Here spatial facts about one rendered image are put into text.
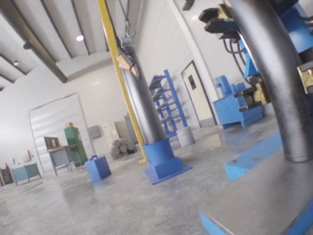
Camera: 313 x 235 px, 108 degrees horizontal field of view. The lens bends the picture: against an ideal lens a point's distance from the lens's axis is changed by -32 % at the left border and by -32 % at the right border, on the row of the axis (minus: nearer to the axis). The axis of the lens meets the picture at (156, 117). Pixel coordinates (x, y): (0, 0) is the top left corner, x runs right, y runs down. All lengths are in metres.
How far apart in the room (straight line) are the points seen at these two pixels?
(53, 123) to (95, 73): 4.57
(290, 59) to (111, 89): 11.25
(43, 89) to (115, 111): 5.71
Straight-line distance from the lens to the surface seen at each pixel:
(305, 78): 0.63
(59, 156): 6.09
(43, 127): 12.44
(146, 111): 1.68
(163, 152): 1.67
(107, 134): 10.51
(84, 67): 12.50
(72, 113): 11.67
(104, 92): 11.56
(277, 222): 0.52
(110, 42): 3.51
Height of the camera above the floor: 0.50
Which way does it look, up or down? 4 degrees up
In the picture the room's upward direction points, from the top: 19 degrees counter-clockwise
